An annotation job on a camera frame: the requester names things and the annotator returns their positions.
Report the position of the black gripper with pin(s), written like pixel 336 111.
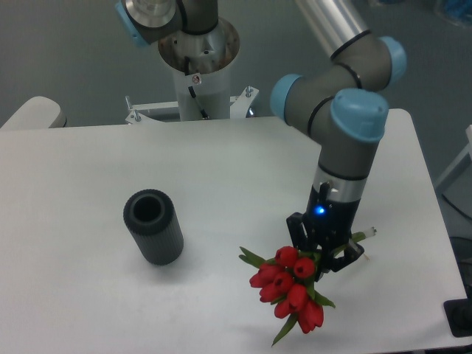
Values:
pixel 326 224

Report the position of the red tulip bouquet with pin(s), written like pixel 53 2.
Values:
pixel 287 281

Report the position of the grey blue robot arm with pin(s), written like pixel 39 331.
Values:
pixel 342 110

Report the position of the black device at table edge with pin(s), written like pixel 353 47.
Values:
pixel 458 313

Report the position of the dark grey ribbed vase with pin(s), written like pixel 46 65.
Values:
pixel 151 219

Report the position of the white chair armrest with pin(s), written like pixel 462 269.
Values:
pixel 36 113

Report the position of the white frame at right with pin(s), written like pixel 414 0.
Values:
pixel 456 168

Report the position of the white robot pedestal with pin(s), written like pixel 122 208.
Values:
pixel 201 67

